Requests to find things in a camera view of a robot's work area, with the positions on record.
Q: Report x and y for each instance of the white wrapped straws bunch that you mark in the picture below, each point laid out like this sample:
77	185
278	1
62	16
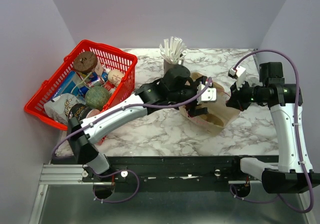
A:
173	50

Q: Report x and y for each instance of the black table front rail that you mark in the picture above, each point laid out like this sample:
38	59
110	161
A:
162	174

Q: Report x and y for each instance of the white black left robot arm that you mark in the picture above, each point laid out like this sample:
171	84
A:
176	88

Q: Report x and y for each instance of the red and white can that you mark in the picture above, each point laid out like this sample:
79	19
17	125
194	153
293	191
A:
109	86

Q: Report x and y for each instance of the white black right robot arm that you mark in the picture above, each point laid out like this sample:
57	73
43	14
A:
284	101

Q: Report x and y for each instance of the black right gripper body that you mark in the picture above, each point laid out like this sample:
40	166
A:
244	96

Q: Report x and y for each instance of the single brown cup carrier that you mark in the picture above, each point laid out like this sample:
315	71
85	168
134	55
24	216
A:
211	118

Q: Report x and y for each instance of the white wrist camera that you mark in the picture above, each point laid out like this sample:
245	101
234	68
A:
209	92
239	74

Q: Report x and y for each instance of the blue flat box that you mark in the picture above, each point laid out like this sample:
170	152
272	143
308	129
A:
69	85

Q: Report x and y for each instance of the green round melon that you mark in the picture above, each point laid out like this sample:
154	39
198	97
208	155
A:
97	97

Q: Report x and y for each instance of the brown lidded round jar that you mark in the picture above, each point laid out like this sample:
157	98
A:
85	62

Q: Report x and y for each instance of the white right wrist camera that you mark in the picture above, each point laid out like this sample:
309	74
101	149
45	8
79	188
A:
239	74

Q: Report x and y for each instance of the blue drink can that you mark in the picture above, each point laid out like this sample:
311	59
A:
83	90

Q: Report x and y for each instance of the red plastic shopping basket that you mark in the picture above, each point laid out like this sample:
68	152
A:
64	79

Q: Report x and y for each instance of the black Force tub pink lid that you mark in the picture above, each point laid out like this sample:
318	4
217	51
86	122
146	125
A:
81	111

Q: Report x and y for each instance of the grey straw holder can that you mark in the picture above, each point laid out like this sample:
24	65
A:
167	65

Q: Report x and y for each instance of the white grey snack bag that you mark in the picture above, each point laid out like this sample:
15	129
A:
58	108

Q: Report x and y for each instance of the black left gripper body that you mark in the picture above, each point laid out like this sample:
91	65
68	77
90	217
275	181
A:
187	93

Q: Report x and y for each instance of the aluminium extrusion rail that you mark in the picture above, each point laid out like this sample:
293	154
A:
60	174

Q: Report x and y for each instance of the pink beige paper bag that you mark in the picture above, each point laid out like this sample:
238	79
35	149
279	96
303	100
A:
218	108

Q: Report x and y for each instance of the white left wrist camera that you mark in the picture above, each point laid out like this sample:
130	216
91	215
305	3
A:
209	92

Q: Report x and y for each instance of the cream bottle with pink print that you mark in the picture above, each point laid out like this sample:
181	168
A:
114	76

